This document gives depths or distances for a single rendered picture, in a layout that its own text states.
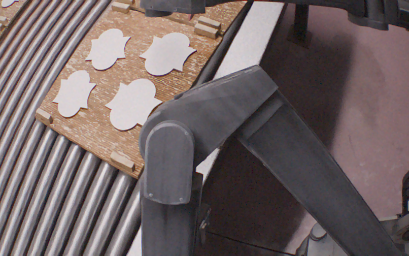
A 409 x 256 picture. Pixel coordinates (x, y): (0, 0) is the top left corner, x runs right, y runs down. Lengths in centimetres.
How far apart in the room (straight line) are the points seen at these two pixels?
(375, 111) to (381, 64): 32
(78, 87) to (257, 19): 51
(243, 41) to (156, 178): 96
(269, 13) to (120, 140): 53
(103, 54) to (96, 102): 14
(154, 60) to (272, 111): 88
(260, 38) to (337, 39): 130
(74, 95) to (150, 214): 84
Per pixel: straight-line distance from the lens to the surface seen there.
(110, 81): 136
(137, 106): 130
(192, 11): 69
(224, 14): 146
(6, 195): 133
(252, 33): 145
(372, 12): 88
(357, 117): 246
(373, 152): 240
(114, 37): 143
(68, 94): 136
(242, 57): 140
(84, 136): 130
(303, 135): 52
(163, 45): 139
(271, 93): 50
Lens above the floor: 205
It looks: 61 degrees down
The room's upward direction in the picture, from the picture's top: 2 degrees counter-clockwise
